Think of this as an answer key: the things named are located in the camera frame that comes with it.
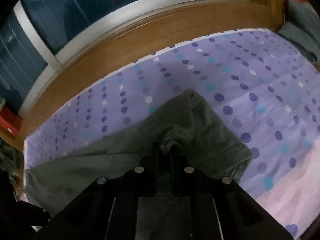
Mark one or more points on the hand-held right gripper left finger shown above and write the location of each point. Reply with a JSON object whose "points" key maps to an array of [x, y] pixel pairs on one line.
{"points": [[152, 175]]}

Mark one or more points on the red box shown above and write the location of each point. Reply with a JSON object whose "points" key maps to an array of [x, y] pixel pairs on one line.
{"points": [[10, 122]]}

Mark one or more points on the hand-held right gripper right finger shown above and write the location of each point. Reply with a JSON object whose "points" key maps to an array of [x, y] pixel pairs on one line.
{"points": [[177, 177]]}

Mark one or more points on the wooden window bench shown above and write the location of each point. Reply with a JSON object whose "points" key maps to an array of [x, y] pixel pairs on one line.
{"points": [[150, 30]]}

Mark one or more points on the purple dotted bed sheet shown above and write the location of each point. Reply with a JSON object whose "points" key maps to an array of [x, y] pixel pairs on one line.
{"points": [[262, 100]]}

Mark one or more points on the white framed window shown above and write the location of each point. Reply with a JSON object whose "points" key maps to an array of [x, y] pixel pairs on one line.
{"points": [[87, 5]]}

